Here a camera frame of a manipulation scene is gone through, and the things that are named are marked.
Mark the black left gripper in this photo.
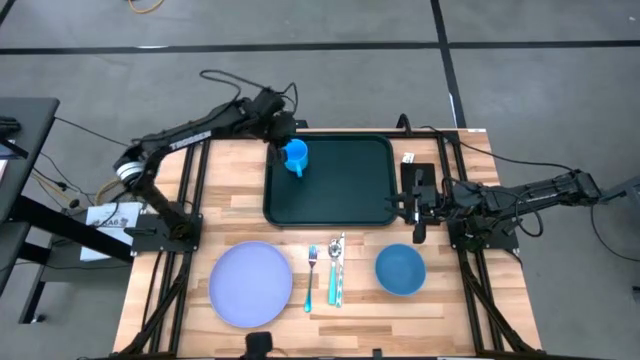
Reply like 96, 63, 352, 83
267, 112, 299, 169

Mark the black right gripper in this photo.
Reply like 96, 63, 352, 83
383, 168, 449, 245

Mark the blue plastic mug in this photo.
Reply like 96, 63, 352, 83
283, 138, 310, 179

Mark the blue plastic bowl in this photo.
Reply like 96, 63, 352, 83
374, 243, 428, 297

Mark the iridescent blue metal fork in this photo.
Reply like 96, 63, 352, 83
303, 244, 319, 314

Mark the patterned teal-handled steel knife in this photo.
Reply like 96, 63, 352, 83
335, 231, 347, 309

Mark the lavender plastic plate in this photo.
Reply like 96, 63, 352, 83
208, 240, 294, 329

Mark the dark green plastic tray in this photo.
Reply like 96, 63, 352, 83
262, 133, 400, 229

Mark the black rectangular pad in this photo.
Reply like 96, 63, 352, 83
399, 162, 438, 201

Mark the white paper sheet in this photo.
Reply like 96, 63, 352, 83
79, 201, 144, 263

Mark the grey metal stand foot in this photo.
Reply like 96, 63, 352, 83
592, 174, 640, 206

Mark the black desk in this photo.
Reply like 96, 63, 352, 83
0, 97, 136, 326

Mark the teal-handled steel spoon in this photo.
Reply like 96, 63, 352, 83
327, 238, 342, 306

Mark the black aluminium table frame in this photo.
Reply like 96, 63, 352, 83
114, 127, 546, 360

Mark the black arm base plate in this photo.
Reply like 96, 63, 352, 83
447, 214, 521, 251
130, 214, 204, 253

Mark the black table power cable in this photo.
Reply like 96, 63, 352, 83
419, 124, 576, 174

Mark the black table camera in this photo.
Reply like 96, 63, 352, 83
244, 331, 274, 360

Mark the yellow extension cable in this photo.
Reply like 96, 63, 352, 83
127, 0, 166, 15

